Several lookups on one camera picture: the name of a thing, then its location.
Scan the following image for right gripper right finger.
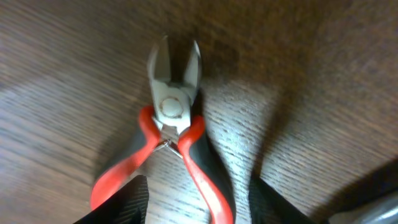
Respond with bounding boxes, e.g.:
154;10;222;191
248;176;314;224

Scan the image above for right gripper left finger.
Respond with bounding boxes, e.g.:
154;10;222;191
74;175;149;224

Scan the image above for small red cutting pliers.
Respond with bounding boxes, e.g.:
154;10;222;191
90;36;236;223

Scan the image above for orange-black needle-nose pliers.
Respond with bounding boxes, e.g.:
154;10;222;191
327;191;397;224

